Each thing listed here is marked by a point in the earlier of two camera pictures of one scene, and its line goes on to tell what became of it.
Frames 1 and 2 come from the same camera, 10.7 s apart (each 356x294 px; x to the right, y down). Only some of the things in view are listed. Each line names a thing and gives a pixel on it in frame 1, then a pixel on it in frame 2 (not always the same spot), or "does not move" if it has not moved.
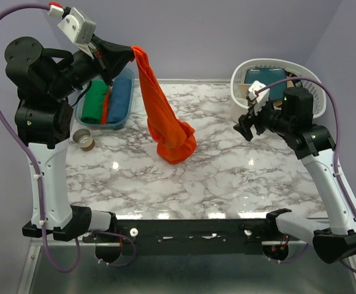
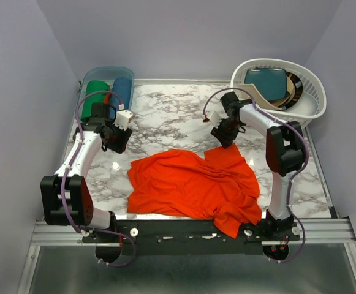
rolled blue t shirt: (120, 100) does not move
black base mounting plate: (188, 236) does not move
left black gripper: (108, 57) -> (120, 146)
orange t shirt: (175, 139) -> (221, 185)
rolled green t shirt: (93, 101) does not move
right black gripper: (246, 122) -> (225, 139)
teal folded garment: (266, 76) does not move
